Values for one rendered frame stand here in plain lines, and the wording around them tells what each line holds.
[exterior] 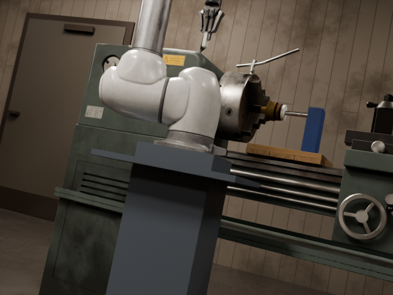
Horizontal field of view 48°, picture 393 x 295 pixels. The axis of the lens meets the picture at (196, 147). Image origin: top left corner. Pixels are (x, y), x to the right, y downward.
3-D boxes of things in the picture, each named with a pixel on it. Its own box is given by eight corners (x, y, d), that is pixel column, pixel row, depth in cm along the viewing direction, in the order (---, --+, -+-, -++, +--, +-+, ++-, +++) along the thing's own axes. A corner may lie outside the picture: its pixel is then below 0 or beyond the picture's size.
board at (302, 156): (245, 152, 179) (247, 142, 179) (268, 162, 211) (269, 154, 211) (320, 164, 166) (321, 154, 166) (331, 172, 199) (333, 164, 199)
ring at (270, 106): (261, 97, 193) (282, 99, 189) (266, 102, 202) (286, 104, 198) (257, 117, 193) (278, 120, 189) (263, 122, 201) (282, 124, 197)
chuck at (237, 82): (213, 126, 186) (231, 59, 193) (234, 149, 213) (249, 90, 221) (233, 129, 182) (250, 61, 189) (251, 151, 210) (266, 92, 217)
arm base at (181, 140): (219, 155, 131) (222, 137, 131) (151, 144, 137) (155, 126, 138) (231, 161, 148) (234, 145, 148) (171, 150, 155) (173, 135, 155)
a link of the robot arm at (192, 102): (216, 137, 135) (229, 68, 137) (158, 126, 136) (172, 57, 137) (213, 141, 152) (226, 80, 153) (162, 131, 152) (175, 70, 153)
